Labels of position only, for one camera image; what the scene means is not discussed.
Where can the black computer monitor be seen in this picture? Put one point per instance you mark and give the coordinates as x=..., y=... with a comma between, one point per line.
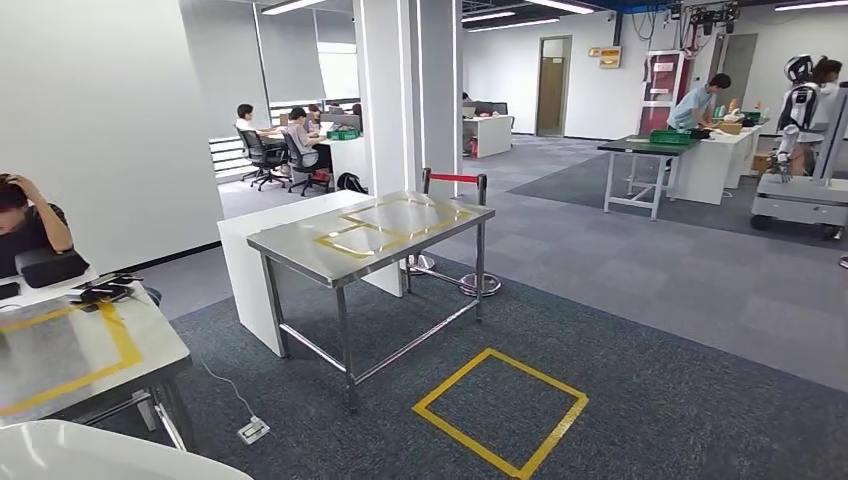
x=490, y=108

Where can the brown door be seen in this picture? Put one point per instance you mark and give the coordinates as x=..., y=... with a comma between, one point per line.
x=553, y=93

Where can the short red barrier tape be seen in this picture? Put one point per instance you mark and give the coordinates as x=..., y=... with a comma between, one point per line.
x=454, y=178

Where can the white floor power socket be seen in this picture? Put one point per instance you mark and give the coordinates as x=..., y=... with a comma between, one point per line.
x=254, y=430

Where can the black and white humanoid robot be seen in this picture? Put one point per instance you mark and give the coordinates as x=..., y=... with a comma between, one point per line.
x=798, y=106

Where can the red and white cabinet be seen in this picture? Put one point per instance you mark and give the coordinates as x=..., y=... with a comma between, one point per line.
x=656, y=99

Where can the yellow wall alarm box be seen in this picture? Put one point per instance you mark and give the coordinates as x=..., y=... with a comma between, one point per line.
x=611, y=58

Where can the person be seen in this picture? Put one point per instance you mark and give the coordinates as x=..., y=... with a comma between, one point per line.
x=26, y=238
x=314, y=116
x=689, y=106
x=828, y=69
x=246, y=122
x=301, y=139

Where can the green plastic crate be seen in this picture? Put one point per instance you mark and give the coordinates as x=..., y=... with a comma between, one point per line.
x=669, y=138
x=343, y=135

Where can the black backpack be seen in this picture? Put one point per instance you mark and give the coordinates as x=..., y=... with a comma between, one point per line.
x=351, y=184

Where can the black stanchion post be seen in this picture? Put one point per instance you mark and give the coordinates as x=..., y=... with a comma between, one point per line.
x=428, y=218
x=481, y=232

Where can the white counter table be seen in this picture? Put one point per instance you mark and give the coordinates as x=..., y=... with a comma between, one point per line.
x=702, y=172

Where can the cardboard box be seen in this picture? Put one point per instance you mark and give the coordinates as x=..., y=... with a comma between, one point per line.
x=763, y=166

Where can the white robot shoulder shell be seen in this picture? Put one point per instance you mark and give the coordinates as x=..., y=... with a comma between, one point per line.
x=99, y=457

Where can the white desk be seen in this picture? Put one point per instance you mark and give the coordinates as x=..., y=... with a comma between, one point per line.
x=40, y=295
x=348, y=162
x=493, y=136

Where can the black office chair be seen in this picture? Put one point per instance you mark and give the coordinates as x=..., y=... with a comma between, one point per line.
x=255, y=146
x=295, y=156

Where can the green topped steel table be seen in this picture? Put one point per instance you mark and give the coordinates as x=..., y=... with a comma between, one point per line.
x=636, y=146

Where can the white mobile lift base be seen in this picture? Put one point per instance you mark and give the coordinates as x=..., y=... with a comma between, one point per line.
x=795, y=202

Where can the black router with antennas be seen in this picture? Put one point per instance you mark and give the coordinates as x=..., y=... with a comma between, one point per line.
x=99, y=295

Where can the black soft case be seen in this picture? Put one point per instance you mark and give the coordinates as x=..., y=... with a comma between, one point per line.
x=50, y=268

